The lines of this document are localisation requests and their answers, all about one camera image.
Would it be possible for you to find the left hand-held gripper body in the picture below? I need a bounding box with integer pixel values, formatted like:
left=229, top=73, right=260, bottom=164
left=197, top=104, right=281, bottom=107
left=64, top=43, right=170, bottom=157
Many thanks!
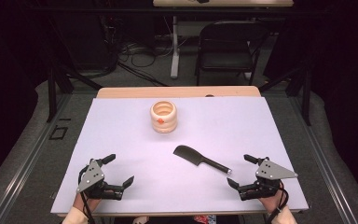
left=76, top=158, right=125, bottom=201

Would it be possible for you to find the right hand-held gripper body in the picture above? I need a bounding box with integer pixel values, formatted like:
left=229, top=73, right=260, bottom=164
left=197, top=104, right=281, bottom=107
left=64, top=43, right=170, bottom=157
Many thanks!
left=238, top=158, right=298, bottom=201

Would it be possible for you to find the black cleaver knife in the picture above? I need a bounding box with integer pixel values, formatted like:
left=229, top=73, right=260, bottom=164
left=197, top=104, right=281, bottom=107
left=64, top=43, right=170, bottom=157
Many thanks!
left=172, top=145, right=233, bottom=175

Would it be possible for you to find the cream ribbed ceramic cup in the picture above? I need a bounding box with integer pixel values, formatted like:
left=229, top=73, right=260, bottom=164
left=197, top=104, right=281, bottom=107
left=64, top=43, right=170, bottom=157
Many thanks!
left=149, top=100, right=178, bottom=134

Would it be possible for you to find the person's left hand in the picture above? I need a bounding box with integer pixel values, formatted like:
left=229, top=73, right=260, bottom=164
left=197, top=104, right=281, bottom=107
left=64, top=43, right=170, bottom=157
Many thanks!
left=74, top=193, right=103, bottom=215

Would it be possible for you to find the person's right hand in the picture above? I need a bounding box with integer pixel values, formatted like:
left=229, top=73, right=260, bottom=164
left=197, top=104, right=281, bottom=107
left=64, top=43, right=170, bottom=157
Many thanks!
left=259, top=189, right=289, bottom=215

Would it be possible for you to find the person's patterned clothing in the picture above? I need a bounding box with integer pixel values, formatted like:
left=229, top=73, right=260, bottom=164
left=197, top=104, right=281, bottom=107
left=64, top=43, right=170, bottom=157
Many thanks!
left=193, top=214, right=217, bottom=224

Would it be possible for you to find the white table mat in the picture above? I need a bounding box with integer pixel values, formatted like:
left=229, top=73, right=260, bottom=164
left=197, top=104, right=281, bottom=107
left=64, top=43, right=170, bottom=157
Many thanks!
left=49, top=96, right=310, bottom=216

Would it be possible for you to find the black metal stand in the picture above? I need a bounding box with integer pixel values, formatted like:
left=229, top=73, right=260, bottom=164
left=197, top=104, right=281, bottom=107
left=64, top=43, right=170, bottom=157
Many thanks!
left=258, top=63, right=312, bottom=127
left=46, top=60, right=104, bottom=123

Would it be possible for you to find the black folding chair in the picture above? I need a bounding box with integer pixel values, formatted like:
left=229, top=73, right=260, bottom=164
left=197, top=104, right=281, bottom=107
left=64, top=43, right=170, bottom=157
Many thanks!
left=194, top=21, right=270, bottom=87

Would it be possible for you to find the white table leg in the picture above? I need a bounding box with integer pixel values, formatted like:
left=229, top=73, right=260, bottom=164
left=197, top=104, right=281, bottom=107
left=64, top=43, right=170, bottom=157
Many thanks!
left=170, top=15, right=182, bottom=79

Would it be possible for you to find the light wooden background table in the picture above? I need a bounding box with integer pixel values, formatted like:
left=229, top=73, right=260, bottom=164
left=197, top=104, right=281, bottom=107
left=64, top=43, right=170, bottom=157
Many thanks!
left=152, top=0, right=295, bottom=8

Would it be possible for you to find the left hand-held gripper black cable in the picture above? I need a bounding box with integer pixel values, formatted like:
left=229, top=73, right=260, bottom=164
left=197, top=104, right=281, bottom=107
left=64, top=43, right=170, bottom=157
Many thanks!
left=77, top=166, right=96, bottom=224

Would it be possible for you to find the hand-held gripper black cable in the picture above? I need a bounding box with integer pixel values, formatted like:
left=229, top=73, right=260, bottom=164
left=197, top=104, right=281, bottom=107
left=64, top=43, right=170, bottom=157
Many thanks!
left=265, top=181, right=290, bottom=224
left=77, top=166, right=96, bottom=224

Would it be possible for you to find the right hand-held gripper black cable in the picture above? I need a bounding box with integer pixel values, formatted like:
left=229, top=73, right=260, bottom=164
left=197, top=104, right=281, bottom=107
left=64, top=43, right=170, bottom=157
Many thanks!
left=265, top=181, right=290, bottom=224

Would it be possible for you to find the aluminium floor rail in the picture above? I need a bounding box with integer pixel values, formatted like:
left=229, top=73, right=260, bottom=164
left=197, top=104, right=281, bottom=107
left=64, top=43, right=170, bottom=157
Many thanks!
left=287, top=92, right=358, bottom=224
left=0, top=92, right=73, bottom=224

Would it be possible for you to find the tangle of floor cables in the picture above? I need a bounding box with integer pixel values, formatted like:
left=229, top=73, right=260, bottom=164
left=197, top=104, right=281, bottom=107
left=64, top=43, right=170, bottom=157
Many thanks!
left=103, top=15, right=175, bottom=88

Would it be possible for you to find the black horizontal frame bar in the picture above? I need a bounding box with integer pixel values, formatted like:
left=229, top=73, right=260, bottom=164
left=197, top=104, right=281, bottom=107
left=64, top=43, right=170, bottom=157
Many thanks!
left=27, top=7, right=327, bottom=17

